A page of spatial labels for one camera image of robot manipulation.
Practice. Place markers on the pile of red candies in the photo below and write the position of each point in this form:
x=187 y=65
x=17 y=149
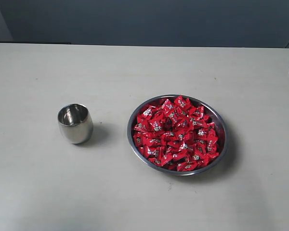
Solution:
x=176 y=134

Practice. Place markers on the metal bowl of red candies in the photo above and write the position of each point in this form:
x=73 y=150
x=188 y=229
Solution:
x=221 y=129

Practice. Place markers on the stainless steel cup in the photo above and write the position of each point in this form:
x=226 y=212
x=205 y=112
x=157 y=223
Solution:
x=75 y=123

